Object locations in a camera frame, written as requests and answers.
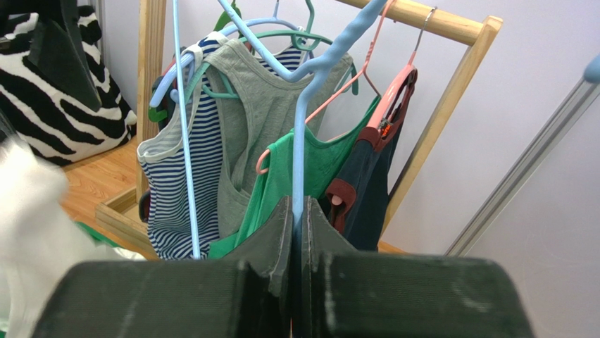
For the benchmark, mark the wooden clothes rack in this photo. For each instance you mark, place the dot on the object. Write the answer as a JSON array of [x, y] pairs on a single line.
[[115, 218]]

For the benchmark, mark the pink wire hanger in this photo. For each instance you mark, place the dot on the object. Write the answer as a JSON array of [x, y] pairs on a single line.
[[361, 72]]

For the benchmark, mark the zebra print blanket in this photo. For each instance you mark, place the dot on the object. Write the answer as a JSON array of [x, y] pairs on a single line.
[[59, 128]]

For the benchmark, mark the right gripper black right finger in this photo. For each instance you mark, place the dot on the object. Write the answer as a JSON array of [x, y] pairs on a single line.
[[318, 239]]

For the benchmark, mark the blue white striped tank top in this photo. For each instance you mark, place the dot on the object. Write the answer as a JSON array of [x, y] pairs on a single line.
[[201, 166]]

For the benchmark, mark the green plastic tray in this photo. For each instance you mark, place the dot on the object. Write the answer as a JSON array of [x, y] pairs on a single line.
[[97, 236]]

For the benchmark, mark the light blue plastic hanger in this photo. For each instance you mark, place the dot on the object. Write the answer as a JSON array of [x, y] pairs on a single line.
[[202, 49]]

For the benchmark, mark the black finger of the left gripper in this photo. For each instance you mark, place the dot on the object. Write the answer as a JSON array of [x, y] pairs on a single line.
[[57, 51]]

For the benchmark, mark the pink plastic hanger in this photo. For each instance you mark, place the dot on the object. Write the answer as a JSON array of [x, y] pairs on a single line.
[[401, 88]]

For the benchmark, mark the light blue wire hanger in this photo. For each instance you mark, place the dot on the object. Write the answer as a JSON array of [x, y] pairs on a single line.
[[320, 67]]

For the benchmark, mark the green tank top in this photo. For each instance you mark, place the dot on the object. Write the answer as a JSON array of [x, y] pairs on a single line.
[[323, 160]]

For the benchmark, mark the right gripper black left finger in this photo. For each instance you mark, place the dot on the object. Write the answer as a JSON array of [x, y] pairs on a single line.
[[248, 289]]

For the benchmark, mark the green plastic hanger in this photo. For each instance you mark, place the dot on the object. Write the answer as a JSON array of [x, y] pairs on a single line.
[[169, 82]]

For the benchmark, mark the grey tank top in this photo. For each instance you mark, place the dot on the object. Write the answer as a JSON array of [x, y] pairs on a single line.
[[263, 112]]

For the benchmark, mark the navy maroon tank top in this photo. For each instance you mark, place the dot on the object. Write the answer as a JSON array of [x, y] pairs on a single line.
[[356, 201]]

